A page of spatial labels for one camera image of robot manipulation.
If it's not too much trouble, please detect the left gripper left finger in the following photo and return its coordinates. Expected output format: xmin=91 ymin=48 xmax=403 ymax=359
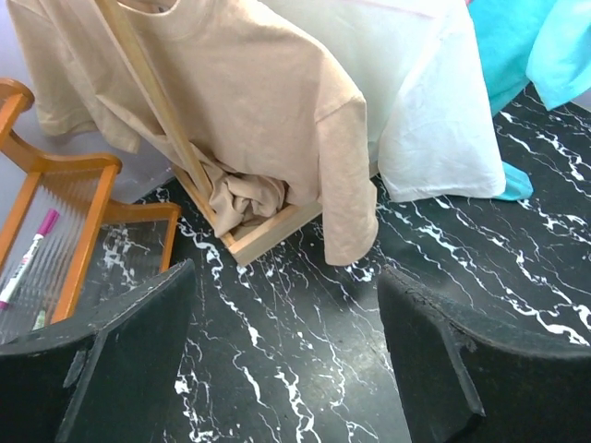
xmin=1 ymin=259 xmax=196 ymax=442

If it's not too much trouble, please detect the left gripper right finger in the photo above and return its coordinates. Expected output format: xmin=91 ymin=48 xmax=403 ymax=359
xmin=378 ymin=267 xmax=590 ymax=442

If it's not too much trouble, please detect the teal t shirt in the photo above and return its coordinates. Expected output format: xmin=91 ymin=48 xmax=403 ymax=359
xmin=465 ymin=0 xmax=591 ymax=202

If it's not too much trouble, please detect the white printed t shirt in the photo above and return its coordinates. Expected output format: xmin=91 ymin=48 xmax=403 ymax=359
xmin=271 ymin=1 xmax=505 ymax=202

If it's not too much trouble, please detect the beige t shirt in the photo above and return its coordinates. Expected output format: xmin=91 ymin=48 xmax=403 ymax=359
xmin=7 ymin=1 xmax=378 ymax=266

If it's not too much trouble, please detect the orange wooden shelf rack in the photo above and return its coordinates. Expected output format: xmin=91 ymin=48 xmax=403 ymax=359
xmin=1 ymin=78 xmax=181 ymax=343

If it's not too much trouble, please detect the purple cap marker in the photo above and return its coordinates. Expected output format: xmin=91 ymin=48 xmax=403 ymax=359
xmin=1 ymin=209 xmax=60 ymax=310

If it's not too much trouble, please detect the wooden clothes rack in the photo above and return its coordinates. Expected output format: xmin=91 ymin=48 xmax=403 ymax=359
xmin=95 ymin=1 xmax=322 ymax=267

